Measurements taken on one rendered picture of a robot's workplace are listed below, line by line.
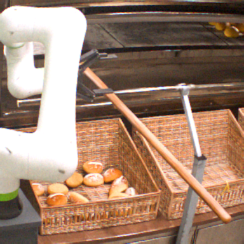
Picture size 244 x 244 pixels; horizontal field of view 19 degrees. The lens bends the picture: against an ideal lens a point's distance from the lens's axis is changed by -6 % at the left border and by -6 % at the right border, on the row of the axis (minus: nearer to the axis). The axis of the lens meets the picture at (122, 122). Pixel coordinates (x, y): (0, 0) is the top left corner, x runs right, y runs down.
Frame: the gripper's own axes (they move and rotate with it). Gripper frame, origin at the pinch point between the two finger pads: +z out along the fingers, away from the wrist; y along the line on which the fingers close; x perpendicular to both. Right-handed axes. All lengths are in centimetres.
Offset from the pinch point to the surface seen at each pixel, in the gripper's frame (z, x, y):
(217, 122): 85, -49, 54
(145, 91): 24.4, -17.3, 17.2
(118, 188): 22, -27, 69
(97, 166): 18, -42, 66
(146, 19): 33, -40, -6
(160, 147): 5.9, 31.6, 13.7
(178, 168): 5.8, 45.3, 14.1
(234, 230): 75, 0, 88
